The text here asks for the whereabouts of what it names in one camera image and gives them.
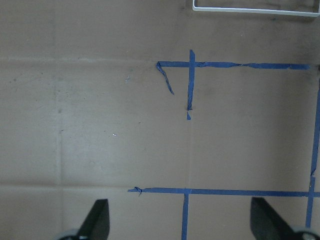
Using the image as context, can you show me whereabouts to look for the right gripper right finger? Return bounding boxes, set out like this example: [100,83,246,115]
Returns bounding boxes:
[250,197,296,240]

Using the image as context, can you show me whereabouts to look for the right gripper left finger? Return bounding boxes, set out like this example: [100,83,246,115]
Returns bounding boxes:
[77,199,110,240]

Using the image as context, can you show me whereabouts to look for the white wire cup rack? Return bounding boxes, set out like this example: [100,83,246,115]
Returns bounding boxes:
[192,0,320,18]

